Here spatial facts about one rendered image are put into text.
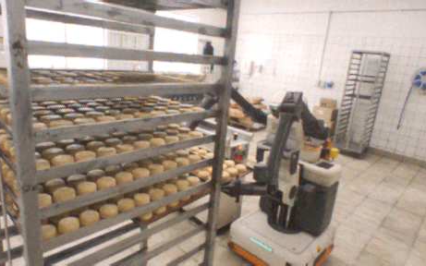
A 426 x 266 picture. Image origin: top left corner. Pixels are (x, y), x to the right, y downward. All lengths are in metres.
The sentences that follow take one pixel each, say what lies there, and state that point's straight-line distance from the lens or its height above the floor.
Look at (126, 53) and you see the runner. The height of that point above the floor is 1.50.
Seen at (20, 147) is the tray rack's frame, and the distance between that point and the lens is 0.67.
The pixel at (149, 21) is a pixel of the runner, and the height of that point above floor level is 1.59.
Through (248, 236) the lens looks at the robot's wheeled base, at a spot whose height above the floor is 0.24.
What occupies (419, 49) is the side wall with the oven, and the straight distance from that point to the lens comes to 6.03.
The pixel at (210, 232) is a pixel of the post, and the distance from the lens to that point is 1.18.
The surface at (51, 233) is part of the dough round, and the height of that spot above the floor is 1.06.
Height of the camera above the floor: 1.52
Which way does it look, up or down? 15 degrees down
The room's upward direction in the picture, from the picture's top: 5 degrees clockwise
